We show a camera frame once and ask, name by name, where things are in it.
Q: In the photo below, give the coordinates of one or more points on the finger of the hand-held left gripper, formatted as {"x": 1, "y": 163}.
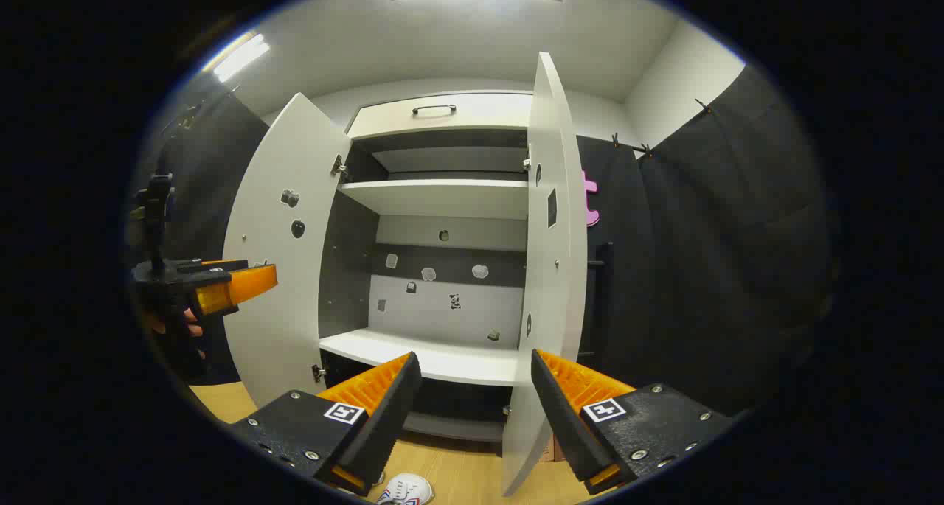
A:
{"x": 214, "y": 267}
{"x": 243, "y": 285}

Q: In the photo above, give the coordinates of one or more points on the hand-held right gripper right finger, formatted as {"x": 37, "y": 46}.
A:
{"x": 564, "y": 424}

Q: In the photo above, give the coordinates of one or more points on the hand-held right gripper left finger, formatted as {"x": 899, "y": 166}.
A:
{"x": 391, "y": 416}

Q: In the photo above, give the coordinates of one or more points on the grey shoe cabinet door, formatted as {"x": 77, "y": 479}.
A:
{"x": 280, "y": 306}
{"x": 546, "y": 306}

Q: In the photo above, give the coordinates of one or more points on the white striped shoe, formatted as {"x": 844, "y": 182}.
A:
{"x": 405, "y": 489}

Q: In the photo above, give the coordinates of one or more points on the grey shoe cabinet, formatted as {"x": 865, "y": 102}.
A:
{"x": 442, "y": 195}

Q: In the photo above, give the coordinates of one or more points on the grey cabinet drawer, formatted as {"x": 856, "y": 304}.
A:
{"x": 479, "y": 118}

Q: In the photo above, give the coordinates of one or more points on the long ceiling light strip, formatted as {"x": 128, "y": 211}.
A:
{"x": 240, "y": 57}

